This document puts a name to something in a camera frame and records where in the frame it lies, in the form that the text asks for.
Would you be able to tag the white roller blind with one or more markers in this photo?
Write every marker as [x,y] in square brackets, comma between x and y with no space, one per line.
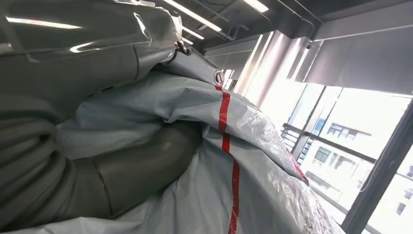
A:
[361,61]

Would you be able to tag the long ceiling light strip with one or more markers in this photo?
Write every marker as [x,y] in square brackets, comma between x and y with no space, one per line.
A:
[193,15]

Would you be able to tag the grey plastic mailer package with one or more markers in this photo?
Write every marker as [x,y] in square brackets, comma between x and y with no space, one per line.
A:
[193,193]

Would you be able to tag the short ceiling light strip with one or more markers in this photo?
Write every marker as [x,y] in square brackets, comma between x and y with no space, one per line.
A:
[256,5]
[193,32]

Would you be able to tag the dark window frame post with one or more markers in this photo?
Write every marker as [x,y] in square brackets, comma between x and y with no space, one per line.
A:
[377,181]

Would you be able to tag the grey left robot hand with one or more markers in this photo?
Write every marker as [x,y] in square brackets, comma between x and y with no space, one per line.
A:
[80,48]

